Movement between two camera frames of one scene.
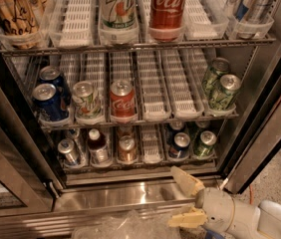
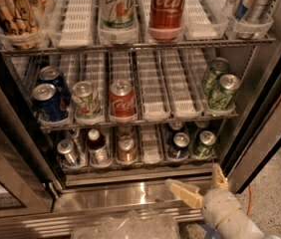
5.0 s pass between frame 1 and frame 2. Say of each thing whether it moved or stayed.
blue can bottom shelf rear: stayed
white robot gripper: moved
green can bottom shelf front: stayed
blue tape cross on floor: stayed
